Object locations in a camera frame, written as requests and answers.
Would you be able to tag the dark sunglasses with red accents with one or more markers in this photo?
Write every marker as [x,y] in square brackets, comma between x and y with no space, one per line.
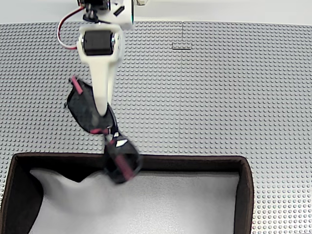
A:
[83,107]

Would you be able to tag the dark brown fabric bin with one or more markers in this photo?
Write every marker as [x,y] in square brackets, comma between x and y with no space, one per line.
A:
[195,163]

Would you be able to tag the grey foam bin lining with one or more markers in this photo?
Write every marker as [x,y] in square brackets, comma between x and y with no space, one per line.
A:
[170,204]

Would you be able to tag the small grey studded plate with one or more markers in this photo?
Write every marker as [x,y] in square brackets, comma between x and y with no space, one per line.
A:
[181,45]

